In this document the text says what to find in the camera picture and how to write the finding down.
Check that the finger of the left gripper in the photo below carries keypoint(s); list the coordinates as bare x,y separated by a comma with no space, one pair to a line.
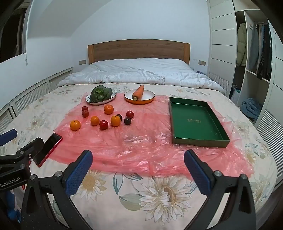
7,136
30,150

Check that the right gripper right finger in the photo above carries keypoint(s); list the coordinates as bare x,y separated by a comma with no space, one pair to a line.
239,211

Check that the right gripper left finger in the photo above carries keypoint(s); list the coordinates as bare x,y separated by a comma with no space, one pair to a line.
37,211

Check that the large tangerine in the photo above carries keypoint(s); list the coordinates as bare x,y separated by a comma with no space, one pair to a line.
108,109

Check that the yellow orange with stem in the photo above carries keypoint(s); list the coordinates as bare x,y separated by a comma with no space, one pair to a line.
115,121

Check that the dark plum front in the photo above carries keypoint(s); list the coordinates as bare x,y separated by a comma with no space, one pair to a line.
127,121

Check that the red smartphone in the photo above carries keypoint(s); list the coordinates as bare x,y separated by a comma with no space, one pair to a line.
48,147

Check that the white patterned plate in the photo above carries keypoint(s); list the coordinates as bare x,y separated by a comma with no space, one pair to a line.
114,94

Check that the green leafy cabbage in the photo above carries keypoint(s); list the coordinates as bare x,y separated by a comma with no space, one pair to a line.
100,93

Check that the pink plastic sheet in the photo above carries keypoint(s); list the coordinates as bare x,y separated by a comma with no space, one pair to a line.
145,146

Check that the green tray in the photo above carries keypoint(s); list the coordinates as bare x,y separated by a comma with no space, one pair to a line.
194,123

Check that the blue folded towel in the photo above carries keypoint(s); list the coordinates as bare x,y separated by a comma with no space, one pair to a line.
251,108

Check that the carrot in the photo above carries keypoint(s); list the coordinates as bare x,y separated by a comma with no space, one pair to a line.
137,95

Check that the orange rimmed plate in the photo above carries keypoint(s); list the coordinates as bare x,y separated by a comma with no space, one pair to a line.
146,97

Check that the white duvet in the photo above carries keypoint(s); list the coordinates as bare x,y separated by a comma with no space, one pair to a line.
163,71

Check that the hanging clothes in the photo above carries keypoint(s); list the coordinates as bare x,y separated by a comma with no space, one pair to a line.
260,55

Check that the white wardrobe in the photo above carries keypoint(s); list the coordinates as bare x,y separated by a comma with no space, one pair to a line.
231,25

